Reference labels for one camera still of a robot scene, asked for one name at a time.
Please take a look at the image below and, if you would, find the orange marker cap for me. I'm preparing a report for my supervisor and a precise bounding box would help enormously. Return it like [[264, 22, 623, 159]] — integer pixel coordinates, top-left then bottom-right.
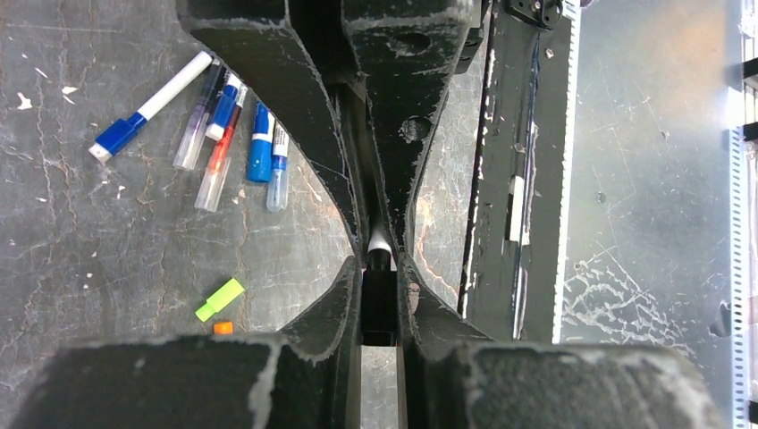
[[213, 321, 234, 335]]

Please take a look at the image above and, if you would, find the clear red ballpoint pen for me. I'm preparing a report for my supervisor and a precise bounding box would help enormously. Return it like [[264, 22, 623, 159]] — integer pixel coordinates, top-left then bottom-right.
[[194, 84, 248, 212]]

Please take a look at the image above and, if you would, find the clear blue ballpoint pen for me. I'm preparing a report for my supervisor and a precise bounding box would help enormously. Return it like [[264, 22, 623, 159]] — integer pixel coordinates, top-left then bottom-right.
[[266, 122, 290, 213]]

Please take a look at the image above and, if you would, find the blue capped white marker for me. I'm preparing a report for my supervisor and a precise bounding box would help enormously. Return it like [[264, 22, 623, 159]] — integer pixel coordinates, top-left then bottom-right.
[[88, 52, 213, 164]]

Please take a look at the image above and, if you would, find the white slotted cable duct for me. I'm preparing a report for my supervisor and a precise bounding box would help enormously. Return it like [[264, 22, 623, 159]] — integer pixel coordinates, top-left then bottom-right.
[[552, 0, 582, 344]]

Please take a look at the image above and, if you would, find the blue capped thick marker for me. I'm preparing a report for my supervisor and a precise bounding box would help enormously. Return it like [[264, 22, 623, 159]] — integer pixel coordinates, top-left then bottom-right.
[[246, 101, 275, 183]]

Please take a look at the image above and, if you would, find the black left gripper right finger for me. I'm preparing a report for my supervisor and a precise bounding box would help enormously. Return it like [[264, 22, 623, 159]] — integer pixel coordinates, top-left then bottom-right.
[[398, 256, 726, 428]]

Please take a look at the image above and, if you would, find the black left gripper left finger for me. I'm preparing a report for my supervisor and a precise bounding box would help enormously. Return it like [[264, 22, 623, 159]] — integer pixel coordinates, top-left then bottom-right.
[[12, 257, 361, 428]]

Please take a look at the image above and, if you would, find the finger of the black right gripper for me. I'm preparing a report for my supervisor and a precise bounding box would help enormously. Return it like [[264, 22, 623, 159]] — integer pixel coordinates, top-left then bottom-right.
[[176, 1, 363, 249], [342, 1, 488, 249]]

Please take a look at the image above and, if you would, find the clear black grip pen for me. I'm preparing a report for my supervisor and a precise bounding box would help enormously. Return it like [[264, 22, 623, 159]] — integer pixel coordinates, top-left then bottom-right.
[[173, 59, 225, 171]]

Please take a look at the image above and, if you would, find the green marker cap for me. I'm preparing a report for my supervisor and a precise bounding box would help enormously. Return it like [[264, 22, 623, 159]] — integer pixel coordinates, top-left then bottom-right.
[[195, 278, 245, 323]]

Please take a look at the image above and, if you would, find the black marker cap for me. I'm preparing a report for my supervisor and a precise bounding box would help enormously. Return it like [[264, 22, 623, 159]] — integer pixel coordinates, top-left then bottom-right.
[[360, 248, 398, 347]]

